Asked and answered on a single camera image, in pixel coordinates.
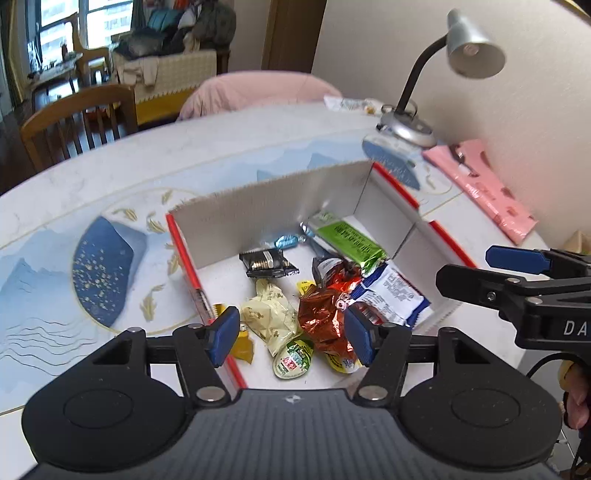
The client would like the black triangular snack packet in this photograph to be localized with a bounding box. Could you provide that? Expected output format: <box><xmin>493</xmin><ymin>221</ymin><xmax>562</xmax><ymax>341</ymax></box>
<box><xmin>311</xmin><ymin>256</ymin><xmax>345</xmax><ymax>284</ymax></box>

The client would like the wooden armchair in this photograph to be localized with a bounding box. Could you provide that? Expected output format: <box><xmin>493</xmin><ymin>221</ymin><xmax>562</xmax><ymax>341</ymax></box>
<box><xmin>69</xmin><ymin>11</ymin><xmax>114</xmax><ymax>86</ymax></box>

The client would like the blue printed table mat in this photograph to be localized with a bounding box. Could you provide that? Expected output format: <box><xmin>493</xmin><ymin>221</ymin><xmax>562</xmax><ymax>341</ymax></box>
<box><xmin>0</xmin><ymin>122</ymin><xmax>458</xmax><ymax>407</ymax></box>

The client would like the brown foil snack packet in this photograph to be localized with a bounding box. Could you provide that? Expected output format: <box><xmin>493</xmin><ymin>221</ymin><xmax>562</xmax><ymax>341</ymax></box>
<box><xmin>298</xmin><ymin>286</ymin><xmax>361</xmax><ymax>356</ymax></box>

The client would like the wooden coffee table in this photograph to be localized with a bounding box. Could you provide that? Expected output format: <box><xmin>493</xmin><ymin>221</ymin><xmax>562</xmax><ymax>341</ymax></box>
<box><xmin>30</xmin><ymin>58</ymin><xmax>79</xmax><ymax>100</ymax></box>

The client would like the wooden door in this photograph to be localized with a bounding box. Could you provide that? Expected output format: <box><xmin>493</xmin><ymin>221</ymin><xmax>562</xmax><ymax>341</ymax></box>
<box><xmin>261</xmin><ymin>0</ymin><xmax>328</xmax><ymax>75</ymax></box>

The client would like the green jelly cup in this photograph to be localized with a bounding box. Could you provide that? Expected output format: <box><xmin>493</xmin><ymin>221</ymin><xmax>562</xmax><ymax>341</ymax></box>
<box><xmin>271</xmin><ymin>338</ymin><xmax>315</xmax><ymax>380</ymax></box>

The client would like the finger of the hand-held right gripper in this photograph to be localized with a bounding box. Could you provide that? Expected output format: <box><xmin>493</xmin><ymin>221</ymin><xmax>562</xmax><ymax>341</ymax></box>
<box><xmin>486</xmin><ymin>246</ymin><xmax>591</xmax><ymax>278</ymax></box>
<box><xmin>435</xmin><ymin>264</ymin><xmax>527</xmax><ymax>319</ymax></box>

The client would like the yellow snack packet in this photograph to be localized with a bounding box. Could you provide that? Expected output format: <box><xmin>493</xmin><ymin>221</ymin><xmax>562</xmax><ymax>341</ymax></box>
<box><xmin>212</xmin><ymin>305</ymin><xmax>254</xmax><ymax>365</ymax></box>

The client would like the clear wrapper near lamp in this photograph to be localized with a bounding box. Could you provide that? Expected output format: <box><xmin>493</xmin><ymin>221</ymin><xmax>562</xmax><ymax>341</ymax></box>
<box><xmin>323</xmin><ymin>95</ymin><xmax>384</xmax><ymax>116</ymax></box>

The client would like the wooden dining chair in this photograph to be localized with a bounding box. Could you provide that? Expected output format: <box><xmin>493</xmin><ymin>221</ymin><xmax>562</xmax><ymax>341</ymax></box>
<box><xmin>21</xmin><ymin>84</ymin><xmax>139</xmax><ymax>174</ymax></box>

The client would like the pink patterned packet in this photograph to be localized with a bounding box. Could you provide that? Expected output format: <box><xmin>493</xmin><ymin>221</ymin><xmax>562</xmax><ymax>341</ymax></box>
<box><xmin>422</xmin><ymin>138</ymin><xmax>540</xmax><ymax>245</ymax></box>

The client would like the small black snack packet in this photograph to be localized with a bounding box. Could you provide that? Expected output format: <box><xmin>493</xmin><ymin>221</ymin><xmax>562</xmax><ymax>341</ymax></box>
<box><xmin>239</xmin><ymin>248</ymin><xmax>298</xmax><ymax>278</ymax></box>

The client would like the cluttered sofa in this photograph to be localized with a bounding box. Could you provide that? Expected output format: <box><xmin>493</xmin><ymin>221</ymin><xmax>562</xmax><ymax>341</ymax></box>
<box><xmin>111</xmin><ymin>9</ymin><xmax>236</xmax><ymax>125</ymax></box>

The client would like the yellow jelly cup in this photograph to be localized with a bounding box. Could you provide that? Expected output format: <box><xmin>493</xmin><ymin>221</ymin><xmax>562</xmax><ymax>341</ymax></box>
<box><xmin>295</xmin><ymin>279</ymin><xmax>363</xmax><ymax>374</ymax></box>

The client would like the red snack bag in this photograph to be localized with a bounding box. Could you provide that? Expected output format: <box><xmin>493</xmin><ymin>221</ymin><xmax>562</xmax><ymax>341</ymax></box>
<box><xmin>323</xmin><ymin>263</ymin><xmax>365</xmax><ymax>301</ymax></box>

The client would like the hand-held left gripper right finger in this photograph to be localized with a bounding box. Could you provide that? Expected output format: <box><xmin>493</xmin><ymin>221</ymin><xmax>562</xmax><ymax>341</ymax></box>
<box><xmin>344</xmin><ymin>305</ymin><xmax>492</xmax><ymax>402</ymax></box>

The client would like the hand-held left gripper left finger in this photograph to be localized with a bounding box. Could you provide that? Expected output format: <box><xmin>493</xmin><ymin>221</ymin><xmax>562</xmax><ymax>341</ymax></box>
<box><xmin>95</xmin><ymin>307</ymin><xmax>241</xmax><ymax>408</ymax></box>

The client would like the person's right hand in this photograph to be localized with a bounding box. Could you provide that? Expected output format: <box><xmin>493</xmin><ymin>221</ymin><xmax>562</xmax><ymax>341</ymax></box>
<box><xmin>562</xmin><ymin>357</ymin><xmax>591</xmax><ymax>430</ymax></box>

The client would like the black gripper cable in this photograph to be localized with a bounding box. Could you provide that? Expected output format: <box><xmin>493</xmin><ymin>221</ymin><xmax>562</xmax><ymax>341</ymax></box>
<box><xmin>526</xmin><ymin>353</ymin><xmax>575</xmax><ymax>377</ymax></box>

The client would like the large window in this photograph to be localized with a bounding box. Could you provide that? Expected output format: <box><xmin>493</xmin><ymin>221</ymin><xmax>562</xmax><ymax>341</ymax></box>
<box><xmin>39</xmin><ymin>0</ymin><xmax>139</xmax><ymax>51</ymax></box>

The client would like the green snack bar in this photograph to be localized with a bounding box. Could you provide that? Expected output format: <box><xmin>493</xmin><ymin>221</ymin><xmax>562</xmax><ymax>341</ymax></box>
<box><xmin>300</xmin><ymin>211</ymin><xmax>387</xmax><ymax>278</ymax></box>

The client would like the red cardboard box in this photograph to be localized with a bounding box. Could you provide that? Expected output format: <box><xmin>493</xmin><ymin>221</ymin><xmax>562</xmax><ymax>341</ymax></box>
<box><xmin>166</xmin><ymin>159</ymin><xmax>478</xmax><ymax>388</ymax></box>

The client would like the cream snack packet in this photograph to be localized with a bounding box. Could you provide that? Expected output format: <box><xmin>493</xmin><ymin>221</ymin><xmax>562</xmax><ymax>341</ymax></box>
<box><xmin>240</xmin><ymin>279</ymin><xmax>301</xmax><ymax>356</ymax></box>

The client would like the silver desk lamp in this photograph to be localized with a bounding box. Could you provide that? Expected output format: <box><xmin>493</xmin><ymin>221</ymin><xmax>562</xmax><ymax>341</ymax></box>
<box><xmin>379</xmin><ymin>8</ymin><xmax>506</xmax><ymax>148</ymax></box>

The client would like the pink chair cover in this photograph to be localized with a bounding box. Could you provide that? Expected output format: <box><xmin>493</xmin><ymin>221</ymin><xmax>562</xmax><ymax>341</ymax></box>
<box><xmin>178</xmin><ymin>70</ymin><xmax>342</xmax><ymax>121</ymax></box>

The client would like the blue and white snack packet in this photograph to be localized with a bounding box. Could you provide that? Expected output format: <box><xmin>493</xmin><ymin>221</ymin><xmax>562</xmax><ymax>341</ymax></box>
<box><xmin>348</xmin><ymin>265</ymin><xmax>435</xmax><ymax>326</ymax></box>

